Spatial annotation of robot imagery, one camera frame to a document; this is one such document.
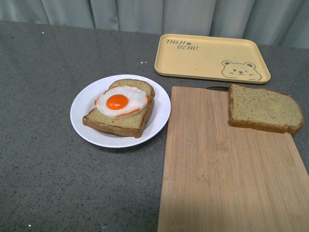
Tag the white round plate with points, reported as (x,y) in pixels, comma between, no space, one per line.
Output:
(85,102)

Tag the bread slice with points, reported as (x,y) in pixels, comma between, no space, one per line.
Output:
(264,110)
(129,126)

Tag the fried egg toy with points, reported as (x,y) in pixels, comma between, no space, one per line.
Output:
(121,102)

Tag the bamboo cutting board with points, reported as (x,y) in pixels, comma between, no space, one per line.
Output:
(219,178)

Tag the yellow bear tray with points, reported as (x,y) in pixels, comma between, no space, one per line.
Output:
(211,58)

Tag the grey curtain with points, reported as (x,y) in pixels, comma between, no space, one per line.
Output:
(268,22)

